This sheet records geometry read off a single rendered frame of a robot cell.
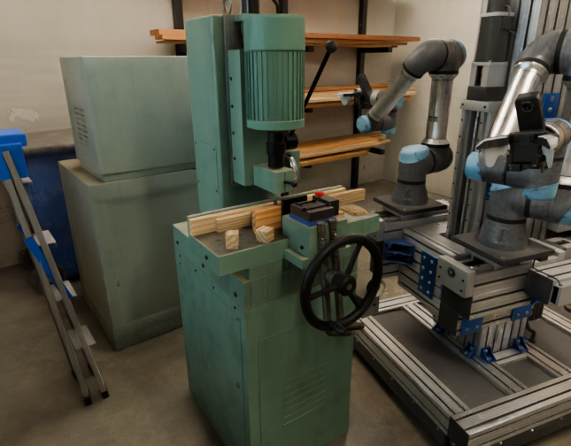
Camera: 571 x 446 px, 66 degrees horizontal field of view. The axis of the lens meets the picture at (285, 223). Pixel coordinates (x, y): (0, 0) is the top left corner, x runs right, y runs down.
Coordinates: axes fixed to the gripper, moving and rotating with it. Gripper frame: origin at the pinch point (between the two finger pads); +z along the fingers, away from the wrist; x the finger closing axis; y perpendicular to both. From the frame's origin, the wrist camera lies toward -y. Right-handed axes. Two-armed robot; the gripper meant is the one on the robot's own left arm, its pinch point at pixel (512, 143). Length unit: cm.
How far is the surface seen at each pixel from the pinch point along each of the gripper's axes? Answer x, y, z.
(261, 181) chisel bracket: 76, 11, -5
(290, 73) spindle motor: 59, -20, -5
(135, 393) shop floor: 146, 105, 22
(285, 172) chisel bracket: 66, 8, -6
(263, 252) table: 61, 28, 12
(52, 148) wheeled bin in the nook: 247, -2, -4
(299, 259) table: 52, 30, 7
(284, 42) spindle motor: 58, -28, -3
